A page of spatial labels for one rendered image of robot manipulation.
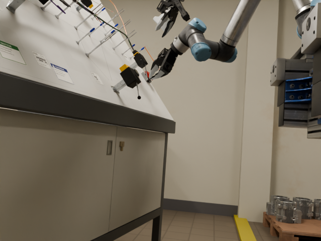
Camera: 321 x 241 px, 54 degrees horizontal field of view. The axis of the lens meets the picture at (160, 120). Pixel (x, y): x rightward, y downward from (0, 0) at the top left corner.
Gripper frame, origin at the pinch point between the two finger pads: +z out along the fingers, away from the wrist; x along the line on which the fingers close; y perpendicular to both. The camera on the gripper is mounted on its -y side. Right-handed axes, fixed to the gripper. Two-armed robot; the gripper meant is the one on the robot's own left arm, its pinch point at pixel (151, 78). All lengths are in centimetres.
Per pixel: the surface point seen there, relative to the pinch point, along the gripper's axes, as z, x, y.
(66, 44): -12, 39, -37
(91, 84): -11, 26, -46
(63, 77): -16, 34, -57
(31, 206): 1, 24, -86
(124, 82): -9.8, 15.1, -32.0
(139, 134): 10.7, -6.1, -27.8
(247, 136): 60, -154, 125
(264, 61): 4, -128, 179
